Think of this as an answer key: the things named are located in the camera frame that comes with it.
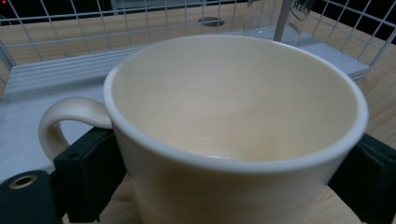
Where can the clear drinking glass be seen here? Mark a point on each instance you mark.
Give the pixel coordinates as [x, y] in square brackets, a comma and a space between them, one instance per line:
[299, 21]

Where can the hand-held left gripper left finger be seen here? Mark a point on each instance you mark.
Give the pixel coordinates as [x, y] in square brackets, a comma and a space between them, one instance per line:
[87, 177]

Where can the cream ceramic cup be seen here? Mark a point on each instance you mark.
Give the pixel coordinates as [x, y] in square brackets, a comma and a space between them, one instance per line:
[218, 102]

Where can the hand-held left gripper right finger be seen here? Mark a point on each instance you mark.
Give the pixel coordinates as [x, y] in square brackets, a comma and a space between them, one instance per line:
[370, 183]

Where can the dark round table grommet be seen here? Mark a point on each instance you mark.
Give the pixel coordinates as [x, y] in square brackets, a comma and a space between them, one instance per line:
[211, 21]

